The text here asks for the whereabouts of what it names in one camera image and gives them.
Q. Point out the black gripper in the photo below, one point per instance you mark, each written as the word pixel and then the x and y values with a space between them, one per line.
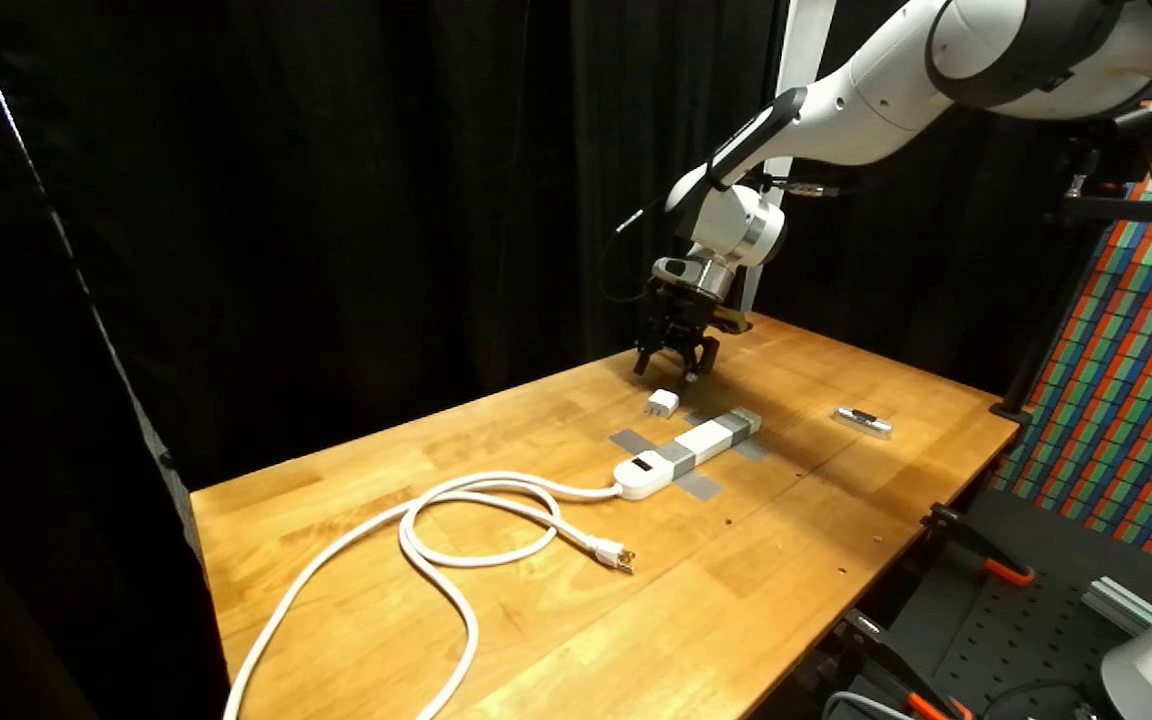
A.
pixel 682 305

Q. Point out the white charging adaptor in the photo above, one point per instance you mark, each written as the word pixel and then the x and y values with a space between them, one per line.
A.
pixel 663 403

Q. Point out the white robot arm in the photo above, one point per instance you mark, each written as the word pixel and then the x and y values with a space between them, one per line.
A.
pixel 896 80

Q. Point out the black stand with pole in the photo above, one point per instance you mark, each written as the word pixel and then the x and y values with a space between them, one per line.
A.
pixel 737 320

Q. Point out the white power strip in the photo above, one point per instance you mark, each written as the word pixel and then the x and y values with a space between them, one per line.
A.
pixel 754 453
pixel 682 445

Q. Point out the grey tape strip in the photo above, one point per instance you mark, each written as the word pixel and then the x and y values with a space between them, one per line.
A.
pixel 630 440

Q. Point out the black curtain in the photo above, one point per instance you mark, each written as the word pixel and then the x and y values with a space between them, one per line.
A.
pixel 338 201

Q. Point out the black perforated side table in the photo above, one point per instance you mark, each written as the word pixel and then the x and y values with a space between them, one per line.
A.
pixel 1043 627

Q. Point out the colourful checkered board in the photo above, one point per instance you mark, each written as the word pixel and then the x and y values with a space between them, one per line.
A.
pixel 1137 375

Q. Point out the black camera on mount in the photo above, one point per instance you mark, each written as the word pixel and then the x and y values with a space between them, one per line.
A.
pixel 1111 185

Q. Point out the silver metal bracket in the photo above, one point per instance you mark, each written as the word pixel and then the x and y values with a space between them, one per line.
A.
pixel 1121 602

